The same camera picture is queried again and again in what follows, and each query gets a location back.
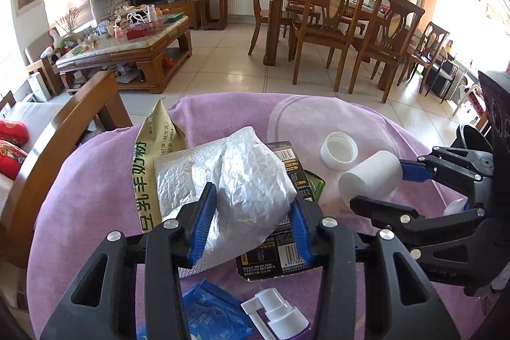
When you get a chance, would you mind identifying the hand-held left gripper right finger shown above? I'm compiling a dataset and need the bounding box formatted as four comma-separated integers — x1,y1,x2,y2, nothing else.
288,197,463,340

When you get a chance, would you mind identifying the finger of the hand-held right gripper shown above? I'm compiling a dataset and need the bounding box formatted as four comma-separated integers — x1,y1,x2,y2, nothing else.
398,146,497,201
350,195,495,257

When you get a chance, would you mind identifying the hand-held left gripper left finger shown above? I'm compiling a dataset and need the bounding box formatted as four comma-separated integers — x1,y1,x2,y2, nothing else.
40,183,219,340

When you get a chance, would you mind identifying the white plastic jar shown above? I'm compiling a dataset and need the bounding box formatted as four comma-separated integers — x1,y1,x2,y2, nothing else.
338,151,405,205

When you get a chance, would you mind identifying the black trash bin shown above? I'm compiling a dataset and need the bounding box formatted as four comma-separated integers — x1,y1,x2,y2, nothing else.
456,123,495,154

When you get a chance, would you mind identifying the black battery card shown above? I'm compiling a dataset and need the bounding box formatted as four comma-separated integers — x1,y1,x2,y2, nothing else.
235,141,327,283

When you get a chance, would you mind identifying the silver foil bag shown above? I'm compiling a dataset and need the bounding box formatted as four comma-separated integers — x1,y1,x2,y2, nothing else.
153,127,297,277

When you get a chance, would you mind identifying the green sachet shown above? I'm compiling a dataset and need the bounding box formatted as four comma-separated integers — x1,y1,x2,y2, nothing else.
305,170,328,203

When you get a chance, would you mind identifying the white jar lid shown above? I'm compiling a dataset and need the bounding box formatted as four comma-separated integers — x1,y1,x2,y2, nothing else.
321,132,358,170

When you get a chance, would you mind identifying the yellow green powder bag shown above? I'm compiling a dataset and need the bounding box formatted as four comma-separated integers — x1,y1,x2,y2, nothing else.
135,99,186,234

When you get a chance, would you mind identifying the blue wipes packet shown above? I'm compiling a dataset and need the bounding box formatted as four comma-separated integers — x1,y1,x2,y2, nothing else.
137,278,256,340

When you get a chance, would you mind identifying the white spray pump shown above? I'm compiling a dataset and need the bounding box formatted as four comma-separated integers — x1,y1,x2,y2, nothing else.
241,288,310,340

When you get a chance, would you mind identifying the purple cloth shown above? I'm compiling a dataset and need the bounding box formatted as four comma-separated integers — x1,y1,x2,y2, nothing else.
26,93,499,340

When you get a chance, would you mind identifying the wooden dining chair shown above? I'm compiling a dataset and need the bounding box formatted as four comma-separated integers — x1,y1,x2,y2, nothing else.
292,0,371,93
246,0,280,56
348,0,426,104
400,21,450,86

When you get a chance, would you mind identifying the wooden coffee table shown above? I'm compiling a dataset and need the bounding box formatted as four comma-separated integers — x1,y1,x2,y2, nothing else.
56,15,193,94

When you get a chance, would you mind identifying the red tray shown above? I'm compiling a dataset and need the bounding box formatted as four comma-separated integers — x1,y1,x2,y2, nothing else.
127,25,154,40

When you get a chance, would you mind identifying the red cushion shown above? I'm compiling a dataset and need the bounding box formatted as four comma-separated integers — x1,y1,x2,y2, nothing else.
0,140,29,181
0,119,29,143

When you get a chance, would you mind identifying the wooden television stand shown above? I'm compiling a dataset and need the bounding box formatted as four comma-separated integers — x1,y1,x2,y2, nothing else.
157,0,202,31

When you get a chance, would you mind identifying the wooden dining table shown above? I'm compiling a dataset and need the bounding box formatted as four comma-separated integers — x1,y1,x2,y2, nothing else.
264,0,415,67

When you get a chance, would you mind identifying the wooden armchair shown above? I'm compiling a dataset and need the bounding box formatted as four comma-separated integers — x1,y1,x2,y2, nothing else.
25,31,86,96

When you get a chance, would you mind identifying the plush toy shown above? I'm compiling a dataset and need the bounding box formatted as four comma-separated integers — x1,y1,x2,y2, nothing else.
48,27,76,54

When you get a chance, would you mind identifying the wooden frame sofa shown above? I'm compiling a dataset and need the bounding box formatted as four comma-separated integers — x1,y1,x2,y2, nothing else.
0,71,134,269

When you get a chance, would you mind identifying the white wire basket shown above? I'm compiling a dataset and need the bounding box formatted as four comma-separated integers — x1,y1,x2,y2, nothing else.
127,9,149,28

